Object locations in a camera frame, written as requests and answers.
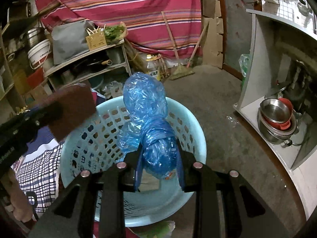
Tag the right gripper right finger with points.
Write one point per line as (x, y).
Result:
(179, 165)

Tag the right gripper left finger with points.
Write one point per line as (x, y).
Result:
(138, 168)

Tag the blue plastic bag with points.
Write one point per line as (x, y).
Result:
(146, 104)

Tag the brown cardboard piece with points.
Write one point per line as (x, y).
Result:
(68, 108)

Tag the white kitchen cabinet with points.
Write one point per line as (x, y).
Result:
(283, 65)

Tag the left hand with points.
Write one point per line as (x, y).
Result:
(21, 208)

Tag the light blue plastic basket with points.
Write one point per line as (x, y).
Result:
(92, 146)

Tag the blue red table cloth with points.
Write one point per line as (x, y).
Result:
(38, 174)

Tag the white plastic bucket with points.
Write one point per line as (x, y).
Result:
(40, 53)

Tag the straw broom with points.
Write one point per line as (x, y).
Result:
(181, 70)

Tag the black frying pan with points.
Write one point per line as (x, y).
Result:
(94, 66)

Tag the steel pot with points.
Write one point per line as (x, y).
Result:
(34, 36)

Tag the yellow oil bottle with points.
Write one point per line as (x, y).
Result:
(153, 66)

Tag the stacked steel bowls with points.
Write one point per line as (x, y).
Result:
(277, 122)

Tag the grey fabric bag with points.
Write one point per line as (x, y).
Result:
(69, 40)

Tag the grey metal shelf rack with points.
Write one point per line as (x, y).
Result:
(64, 74)

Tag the green plastic bag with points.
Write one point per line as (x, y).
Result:
(244, 63)

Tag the bamboo chopstick holder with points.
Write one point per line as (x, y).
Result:
(96, 38)

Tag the green leafy vegetables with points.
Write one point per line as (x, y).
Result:
(113, 34)

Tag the red striped hanging cloth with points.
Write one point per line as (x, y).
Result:
(143, 19)

